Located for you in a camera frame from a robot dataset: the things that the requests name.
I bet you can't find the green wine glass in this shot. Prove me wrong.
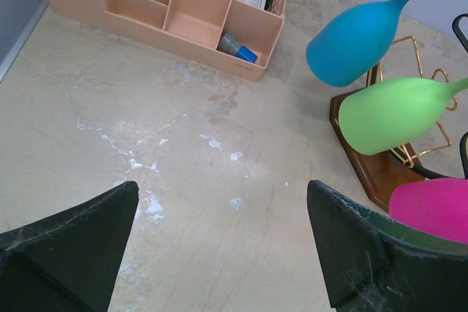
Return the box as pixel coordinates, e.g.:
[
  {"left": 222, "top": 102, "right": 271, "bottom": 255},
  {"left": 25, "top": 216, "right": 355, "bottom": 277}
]
[{"left": 338, "top": 77, "right": 467, "bottom": 156}]

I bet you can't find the grey and blue stamp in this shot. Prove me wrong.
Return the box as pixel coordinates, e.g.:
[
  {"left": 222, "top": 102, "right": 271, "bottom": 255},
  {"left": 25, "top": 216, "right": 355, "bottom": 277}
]
[{"left": 217, "top": 32, "right": 257, "bottom": 64}]

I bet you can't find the gold and black glass rack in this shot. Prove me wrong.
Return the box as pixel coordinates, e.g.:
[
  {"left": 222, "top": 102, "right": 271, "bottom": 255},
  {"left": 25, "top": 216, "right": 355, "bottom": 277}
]
[{"left": 328, "top": 14, "right": 468, "bottom": 214}]

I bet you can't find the blue wine glass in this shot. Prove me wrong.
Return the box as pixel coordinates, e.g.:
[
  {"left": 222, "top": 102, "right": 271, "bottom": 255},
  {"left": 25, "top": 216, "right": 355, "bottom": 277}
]
[{"left": 306, "top": 0, "right": 410, "bottom": 87}]

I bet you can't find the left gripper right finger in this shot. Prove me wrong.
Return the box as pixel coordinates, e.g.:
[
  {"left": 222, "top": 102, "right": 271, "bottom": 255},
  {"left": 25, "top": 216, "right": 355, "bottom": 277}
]
[{"left": 306, "top": 180, "right": 467, "bottom": 311}]

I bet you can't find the pink wine glass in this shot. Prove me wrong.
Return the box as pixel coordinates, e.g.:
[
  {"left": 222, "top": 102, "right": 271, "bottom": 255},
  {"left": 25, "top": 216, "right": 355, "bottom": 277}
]
[{"left": 389, "top": 178, "right": 467, "bottom": 244}]

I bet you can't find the peach plastic desk organizer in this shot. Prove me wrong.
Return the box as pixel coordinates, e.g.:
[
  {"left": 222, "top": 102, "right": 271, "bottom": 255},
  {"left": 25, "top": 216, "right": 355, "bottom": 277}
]
[{"left": 49, "top": 0, "right": 286, "bottom": 81}]

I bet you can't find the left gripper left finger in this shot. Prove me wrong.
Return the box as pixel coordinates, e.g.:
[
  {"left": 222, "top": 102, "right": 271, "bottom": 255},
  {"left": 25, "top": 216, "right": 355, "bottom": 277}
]
[{"left": 1, "top": 181, "right": 139, "bottom": 311}]

